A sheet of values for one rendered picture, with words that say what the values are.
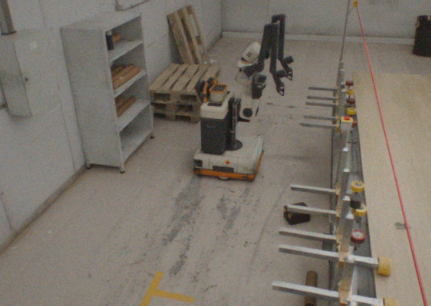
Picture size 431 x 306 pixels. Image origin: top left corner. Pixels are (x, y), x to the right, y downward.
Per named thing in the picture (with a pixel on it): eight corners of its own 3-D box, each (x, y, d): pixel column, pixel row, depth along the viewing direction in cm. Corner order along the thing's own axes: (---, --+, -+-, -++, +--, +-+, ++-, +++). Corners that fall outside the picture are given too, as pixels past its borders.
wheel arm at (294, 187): (290, 191, 277) (291, 186, 275) (291, 188, 280) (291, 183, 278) (358, 200, 267) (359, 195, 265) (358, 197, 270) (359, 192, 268)
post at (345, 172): (333, 235, 259) (343, 169, 237) (333, 231, 262) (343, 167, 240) (339, 236, 259) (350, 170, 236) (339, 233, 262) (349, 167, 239)
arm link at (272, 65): (273, 22, 362) (271, 25, 352) (280, 23, 360) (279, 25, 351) (270, 70, 382) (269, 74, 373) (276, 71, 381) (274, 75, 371)
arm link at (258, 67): (265, 19, 362) (263, 21, 353) (280, 22, 360) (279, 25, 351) (255, 68, 384) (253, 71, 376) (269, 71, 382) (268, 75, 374)
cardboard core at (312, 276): (304, 300, 287) (307, 269, 312) (303, 309, 290) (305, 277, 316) (316, 303, 285) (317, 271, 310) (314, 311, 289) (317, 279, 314)
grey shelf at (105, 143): (87, 169, 463) (59, 27, 390) (122, 133, 540) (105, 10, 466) (123, 173, 453) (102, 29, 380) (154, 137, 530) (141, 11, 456)
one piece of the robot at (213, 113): (200, 163, 437) (197, 88, 397) (212, 140, 483) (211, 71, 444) (230, 167, 429) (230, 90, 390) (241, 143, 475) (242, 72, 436)
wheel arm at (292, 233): (278, 235, 234) (279, 230, 232) (279, 232, 237) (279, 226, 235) (359, 248, 224) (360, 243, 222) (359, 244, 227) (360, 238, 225)
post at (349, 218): (334, 291, 215) (346, 216, 192) (334, 286, 218) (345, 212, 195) (341, 292, 214) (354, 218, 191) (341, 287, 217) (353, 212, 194)
